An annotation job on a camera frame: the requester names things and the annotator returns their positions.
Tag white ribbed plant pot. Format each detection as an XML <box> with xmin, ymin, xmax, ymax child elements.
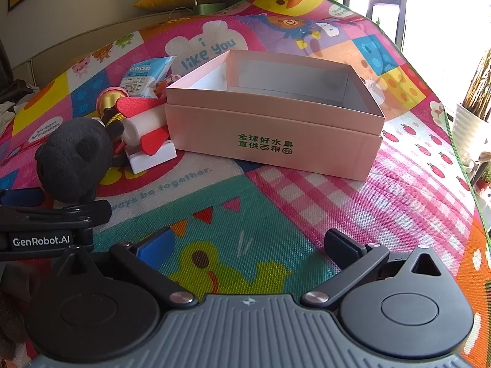
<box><xmin>452</xmin><ymin>104</ymin><xmax>490</xmax><ymax>166</ymax></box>

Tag red foam toy piece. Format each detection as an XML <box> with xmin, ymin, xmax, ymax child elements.
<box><xmin>116</xmin><ymin>96</ymin><xmax>166</xmax><ymax>118</ymax></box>

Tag blue white tissue pack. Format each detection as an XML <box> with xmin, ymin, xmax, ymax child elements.
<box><xmin>119</xmin><ymin>56</ymin><xmax>176</xmax><ymax>98</ymax></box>

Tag black plush toy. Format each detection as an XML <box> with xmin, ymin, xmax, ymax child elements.
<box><xmin>35</xmin><ymin>117</ymin><xmax>124</xmax><ymax>204</ymax></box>

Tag cream toy yogurt bottle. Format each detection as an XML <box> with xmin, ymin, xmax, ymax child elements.
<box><xmin>122</xmin><ymin>105</ymin><xmax>166</xmax><ymax>147</ymax></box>

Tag white grey battery charger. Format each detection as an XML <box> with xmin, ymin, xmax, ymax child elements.
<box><xmin>125</xmin><ymin>140</ymin><xmax>177</xmax><ymax>174</ymax></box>

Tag colourful cartoon play mat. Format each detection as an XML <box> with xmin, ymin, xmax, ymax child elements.
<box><xmin>1</xmin><ymin>0</ymin><xmax>490</xmax><ymax>367</ymax></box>

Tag pink cardboard box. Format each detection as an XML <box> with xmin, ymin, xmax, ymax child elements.
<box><xmin>165</xmin><ymin>50</ymin><xmax>385</xmax><ymax>181</ymax></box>

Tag bamboo plant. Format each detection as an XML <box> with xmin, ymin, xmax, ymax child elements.
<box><xmin>462</xmin><ymin>50</ymin><xmax>491</xmax><ymax>122</ymax></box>

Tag green handbag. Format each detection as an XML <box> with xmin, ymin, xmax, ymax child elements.
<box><xmin>192</xmin><ymin>0</ymin><xmax>226</xmax><ymax>15</ymax></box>

